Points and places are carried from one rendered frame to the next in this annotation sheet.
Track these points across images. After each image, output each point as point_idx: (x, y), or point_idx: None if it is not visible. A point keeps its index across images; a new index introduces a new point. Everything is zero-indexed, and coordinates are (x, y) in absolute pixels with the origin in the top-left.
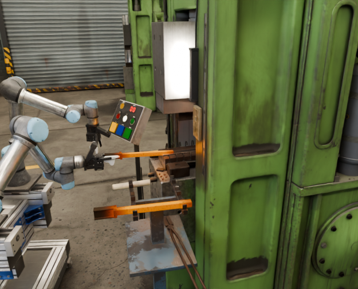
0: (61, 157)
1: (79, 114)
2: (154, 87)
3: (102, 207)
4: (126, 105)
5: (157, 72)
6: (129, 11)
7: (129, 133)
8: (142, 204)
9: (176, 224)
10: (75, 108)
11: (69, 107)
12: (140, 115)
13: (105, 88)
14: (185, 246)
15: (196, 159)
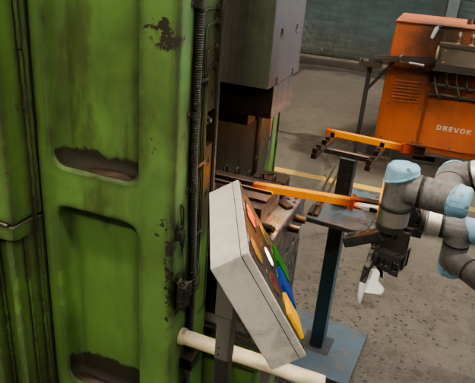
0: (469, 219)
1: (436, 172)
2: (270, 82)
3: (416, 145)
4: (251, 232)
5: (286, 38)
6: None
7: (280, 255)
8: (374, 139)
9: (307, 206)
10: (449, 168)
11: (466, 161)
12: (251, 204)
13: None
14: (318, 190)
15: (261, 145)
